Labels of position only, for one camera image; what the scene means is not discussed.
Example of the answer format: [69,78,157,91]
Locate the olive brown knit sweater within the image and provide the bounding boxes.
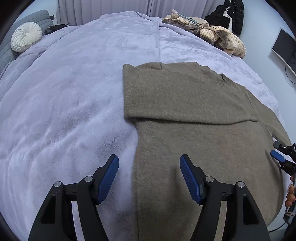
[123,62,290,240]

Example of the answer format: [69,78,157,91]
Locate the pile of beige brown clothes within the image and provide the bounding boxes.
[162,9,246,58]

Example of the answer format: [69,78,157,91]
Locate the right hand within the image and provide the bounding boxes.
[285,176,295,208]

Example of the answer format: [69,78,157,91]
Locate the lavender fleece bed blanket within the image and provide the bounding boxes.
[1,11,280,240]

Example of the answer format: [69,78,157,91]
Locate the white curved monitor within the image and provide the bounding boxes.
[271,29,296,75]

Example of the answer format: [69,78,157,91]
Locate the black hanging jacket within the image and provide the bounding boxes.
[205,0,244,36]

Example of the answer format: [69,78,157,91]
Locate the black item by headboard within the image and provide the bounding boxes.
[45,24,68,35]

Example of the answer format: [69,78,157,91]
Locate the white round pleated cushion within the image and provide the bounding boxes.
[10,22,42,53]

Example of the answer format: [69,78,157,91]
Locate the grey pleated curtain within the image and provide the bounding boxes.
[56,0,224,26]

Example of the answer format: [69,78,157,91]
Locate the grey quilted headboard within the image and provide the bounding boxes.
[1,9,53,71]

